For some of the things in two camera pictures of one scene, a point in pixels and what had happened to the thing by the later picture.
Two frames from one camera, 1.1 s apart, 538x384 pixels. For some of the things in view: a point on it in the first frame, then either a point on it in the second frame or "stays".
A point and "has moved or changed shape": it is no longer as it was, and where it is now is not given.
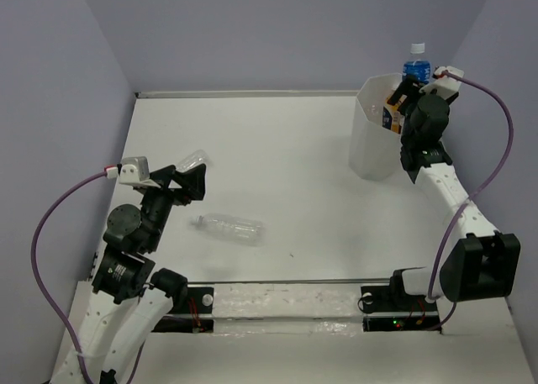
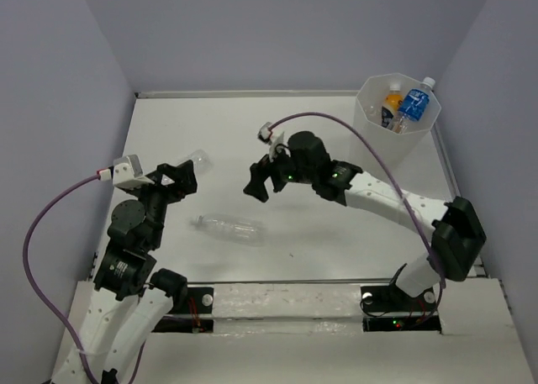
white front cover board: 311,333 stays
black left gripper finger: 163,176 stays
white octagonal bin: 375,151 stays
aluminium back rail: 245,92 stays
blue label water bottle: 418,66 has moved or changed shape
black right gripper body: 414,106 → 285,170
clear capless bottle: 197,157 stays
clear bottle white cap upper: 243,231 stays
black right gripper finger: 402,95 → 255,187
